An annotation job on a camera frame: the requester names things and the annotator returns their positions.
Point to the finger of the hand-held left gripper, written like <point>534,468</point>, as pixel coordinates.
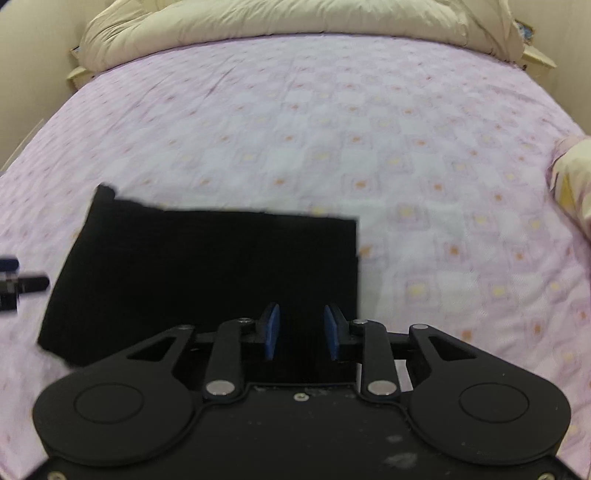
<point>34,283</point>
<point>7,264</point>

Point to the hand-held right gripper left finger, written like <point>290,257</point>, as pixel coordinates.
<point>272,330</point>

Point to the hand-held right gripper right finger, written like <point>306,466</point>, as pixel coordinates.
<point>330,330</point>

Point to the black pants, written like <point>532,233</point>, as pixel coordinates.
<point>184,267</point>

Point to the purple checked bed sheet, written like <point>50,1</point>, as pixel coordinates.
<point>323,138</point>

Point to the cream nightstand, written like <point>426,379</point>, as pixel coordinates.
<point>538,55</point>
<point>77,76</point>

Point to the purple and yellow patterned pillow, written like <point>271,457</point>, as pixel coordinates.
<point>575,184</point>

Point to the beige duvet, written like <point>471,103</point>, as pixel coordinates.
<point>277,23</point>

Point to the framed photo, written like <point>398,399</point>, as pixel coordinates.
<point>525,31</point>

